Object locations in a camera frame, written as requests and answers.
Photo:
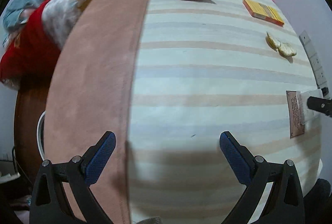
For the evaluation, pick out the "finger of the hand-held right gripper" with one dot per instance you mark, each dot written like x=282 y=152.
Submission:
x=320 y=106

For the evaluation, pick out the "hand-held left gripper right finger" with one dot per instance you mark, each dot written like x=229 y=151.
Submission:
x=236 y=159

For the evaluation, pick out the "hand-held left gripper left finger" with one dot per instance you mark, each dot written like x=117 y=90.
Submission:
x=99 y=159

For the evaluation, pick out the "white rimmed trash bin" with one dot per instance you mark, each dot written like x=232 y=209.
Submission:
x=39 y=136

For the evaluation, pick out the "black plug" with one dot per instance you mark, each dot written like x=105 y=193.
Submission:
x=325 y=91

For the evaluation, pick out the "brown card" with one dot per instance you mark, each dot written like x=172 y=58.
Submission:
x=295 y=120

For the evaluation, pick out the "white power strip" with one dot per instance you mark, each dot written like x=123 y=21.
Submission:
x=312 y=58

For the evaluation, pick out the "pale crumpled wrapper pieces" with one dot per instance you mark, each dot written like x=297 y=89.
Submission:
x=287 y=50

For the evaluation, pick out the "pale fruit peel piece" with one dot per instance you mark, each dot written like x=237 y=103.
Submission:
x=272 y=40

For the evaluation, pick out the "striped tablecloth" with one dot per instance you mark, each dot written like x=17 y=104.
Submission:
x=207 y=79

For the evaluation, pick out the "pink table cloth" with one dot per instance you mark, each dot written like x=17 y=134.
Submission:
x=98 y=71

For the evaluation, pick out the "person's dark fleece clothing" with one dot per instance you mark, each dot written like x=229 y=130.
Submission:
x=320 y=203

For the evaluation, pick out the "yellow box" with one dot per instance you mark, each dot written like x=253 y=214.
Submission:
x=262 y=11

